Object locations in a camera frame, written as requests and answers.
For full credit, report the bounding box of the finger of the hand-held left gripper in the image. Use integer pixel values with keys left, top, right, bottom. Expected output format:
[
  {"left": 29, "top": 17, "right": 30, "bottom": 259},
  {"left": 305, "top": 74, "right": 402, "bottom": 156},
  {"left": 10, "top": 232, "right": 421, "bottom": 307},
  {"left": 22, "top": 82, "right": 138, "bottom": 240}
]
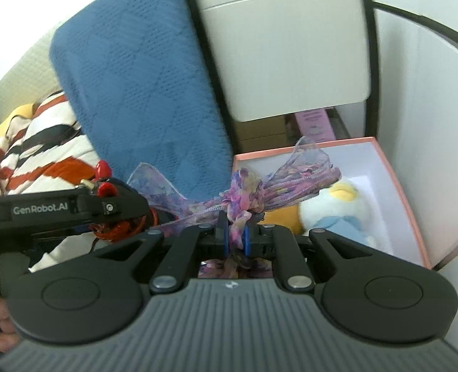
[{"left": 76, "top": 180, "right": 153, "bottom": 228}]

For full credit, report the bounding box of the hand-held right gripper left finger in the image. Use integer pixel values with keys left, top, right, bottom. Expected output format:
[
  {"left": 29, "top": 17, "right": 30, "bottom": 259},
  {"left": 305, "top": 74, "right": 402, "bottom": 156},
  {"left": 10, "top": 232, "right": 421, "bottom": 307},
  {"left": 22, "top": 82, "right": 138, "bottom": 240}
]
[{"left": 93, "top": 211, "right": 230, "bottom": 293}]

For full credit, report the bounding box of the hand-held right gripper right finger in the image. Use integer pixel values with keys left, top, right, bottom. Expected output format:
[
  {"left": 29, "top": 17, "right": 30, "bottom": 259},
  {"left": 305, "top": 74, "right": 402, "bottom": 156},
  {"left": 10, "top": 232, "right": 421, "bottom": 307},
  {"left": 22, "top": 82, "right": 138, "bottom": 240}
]
[{"left": 242, "top": 223, "right": 378, "bottom": 293}]

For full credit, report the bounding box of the red corded ornament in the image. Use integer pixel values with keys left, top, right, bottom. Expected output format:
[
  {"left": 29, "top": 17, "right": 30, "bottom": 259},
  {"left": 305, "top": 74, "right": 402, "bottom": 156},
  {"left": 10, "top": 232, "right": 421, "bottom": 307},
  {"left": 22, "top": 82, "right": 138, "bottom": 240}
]
[{"left": 79, "top": 160, "right": 160, "bottom": 246}]

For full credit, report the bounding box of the brown plush toy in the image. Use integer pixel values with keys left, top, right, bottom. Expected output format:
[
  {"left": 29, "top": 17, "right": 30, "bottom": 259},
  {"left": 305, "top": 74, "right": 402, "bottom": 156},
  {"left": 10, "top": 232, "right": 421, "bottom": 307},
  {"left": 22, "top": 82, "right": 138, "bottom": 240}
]
[{"left": 265, "top": 205, "right": 304, "bottom": 236}]

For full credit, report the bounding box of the purple floral scarf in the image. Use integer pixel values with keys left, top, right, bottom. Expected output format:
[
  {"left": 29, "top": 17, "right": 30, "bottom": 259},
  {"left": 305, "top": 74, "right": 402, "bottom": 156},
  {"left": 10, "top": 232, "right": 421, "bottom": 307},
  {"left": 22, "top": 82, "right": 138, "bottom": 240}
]
[{"left": 127, "top": 136, "right": 344, "bottom": 280}]

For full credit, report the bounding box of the white and blue bird plush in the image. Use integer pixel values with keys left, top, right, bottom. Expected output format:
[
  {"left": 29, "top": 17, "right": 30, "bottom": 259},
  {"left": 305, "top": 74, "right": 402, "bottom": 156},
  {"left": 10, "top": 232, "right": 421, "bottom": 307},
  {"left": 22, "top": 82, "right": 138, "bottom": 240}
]
[{"left": 298, "top": 181, "right": 378, "bottom": 249}]

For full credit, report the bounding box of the pink cardboard box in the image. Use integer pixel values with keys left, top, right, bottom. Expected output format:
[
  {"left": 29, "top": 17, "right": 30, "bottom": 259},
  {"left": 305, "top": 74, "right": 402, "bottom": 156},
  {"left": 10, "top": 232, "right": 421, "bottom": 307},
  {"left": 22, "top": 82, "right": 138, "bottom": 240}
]
[{"left": 232, "top": 136, "right": 433, "bottom": 270}]

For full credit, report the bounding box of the striped fleece blanket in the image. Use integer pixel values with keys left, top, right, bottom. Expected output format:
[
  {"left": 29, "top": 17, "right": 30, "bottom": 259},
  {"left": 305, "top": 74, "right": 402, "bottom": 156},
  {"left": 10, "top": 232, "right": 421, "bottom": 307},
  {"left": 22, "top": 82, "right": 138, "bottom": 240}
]
[{"left": 0, "top": 91, "right": 106, "bottom": 272}]

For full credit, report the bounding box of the brown cardboard box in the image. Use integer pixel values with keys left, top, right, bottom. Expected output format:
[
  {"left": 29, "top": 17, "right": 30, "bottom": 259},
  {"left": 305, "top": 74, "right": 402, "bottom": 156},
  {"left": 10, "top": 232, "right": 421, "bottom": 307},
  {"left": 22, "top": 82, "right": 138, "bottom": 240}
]
[{"left": 235, "top": 112, "right": 299, "bottom": 156}]

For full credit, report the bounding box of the blue cushioned chair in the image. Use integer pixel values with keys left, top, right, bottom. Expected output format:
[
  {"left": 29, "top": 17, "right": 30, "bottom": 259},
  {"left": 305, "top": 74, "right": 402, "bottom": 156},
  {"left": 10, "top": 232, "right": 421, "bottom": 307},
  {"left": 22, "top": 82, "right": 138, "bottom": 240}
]
[{"left": 50, "top": 0, "right": 234, "bottom": 218}]

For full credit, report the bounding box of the pink printed carton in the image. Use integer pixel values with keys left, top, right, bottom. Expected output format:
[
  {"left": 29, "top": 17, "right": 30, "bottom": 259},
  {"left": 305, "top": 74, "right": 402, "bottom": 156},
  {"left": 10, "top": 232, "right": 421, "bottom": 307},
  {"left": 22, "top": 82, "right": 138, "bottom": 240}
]
[{"left": 293, "top": 108, "right": 339, "bottom": 145}]

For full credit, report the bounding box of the cream quilted pillow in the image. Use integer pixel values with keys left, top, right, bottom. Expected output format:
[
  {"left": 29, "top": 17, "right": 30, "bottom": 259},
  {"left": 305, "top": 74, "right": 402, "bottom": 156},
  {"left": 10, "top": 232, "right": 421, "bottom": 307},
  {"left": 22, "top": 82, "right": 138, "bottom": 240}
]
[{"left": 0, "top": 41, "right": 65, "bottom": 125}]

